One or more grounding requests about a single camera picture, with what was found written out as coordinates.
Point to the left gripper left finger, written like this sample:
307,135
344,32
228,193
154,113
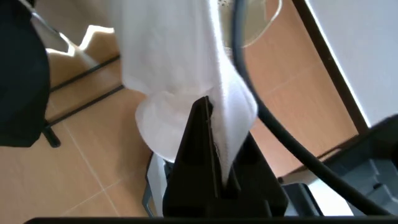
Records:
192,180

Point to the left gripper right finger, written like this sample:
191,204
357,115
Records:
258,186

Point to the white printed garment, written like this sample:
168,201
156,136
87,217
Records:
171,46

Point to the black shorts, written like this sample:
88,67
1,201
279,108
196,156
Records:
21,77

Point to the black clothes rack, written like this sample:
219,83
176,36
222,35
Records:
87,102

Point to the white laundry basket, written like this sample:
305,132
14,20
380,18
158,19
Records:
258,25

